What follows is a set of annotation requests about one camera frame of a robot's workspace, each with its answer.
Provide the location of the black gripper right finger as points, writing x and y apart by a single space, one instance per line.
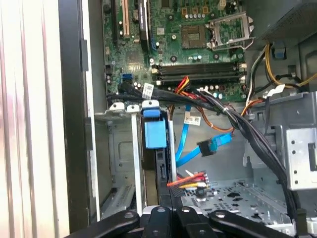
188 223

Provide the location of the silver coin battery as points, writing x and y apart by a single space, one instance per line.
137 15

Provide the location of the white expansion slot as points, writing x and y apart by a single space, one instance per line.
126 17

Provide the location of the blue board connector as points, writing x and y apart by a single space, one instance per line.
126 77

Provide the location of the green motherboard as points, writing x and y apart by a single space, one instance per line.
138 62

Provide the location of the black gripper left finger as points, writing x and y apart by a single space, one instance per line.
159 223

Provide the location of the open black PC case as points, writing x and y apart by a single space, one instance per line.
71 124

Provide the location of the silver disk bay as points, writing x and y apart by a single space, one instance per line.
123 148

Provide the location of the silver perforated drive cage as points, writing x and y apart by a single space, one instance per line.
299 158

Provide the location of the metal socket cover frame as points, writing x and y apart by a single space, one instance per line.
246 27

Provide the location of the blue black expansion slot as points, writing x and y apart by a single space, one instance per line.
144 24

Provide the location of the hard disk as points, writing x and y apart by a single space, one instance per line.
154 134

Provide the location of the dark square CPU socket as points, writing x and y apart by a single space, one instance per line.
193 36

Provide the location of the long black expansion slot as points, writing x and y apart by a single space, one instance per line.
114 22

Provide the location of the black RAM slot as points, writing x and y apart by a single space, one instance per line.
198 77
198 82
198 72
198 67

